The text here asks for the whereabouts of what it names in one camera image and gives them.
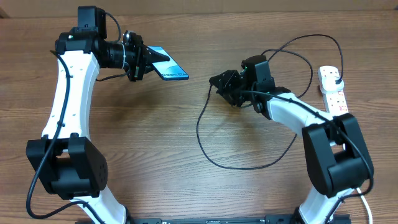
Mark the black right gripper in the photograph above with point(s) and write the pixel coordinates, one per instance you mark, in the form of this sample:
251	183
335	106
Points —
226	86

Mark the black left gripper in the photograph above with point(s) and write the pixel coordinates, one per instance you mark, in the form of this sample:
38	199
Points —
142	55

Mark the blue Samsung Galaxy smartphone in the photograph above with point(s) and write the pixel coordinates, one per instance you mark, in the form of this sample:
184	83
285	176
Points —
168	70

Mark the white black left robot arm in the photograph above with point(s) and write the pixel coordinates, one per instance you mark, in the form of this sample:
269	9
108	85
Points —
64	159

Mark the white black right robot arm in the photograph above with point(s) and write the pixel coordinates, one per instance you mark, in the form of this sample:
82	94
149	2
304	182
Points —
336	154

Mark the white charger plug adapter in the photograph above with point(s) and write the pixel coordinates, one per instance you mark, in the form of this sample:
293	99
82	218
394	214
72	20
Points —
330	85

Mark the white power strip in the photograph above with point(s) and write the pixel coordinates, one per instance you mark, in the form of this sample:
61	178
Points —
333	94

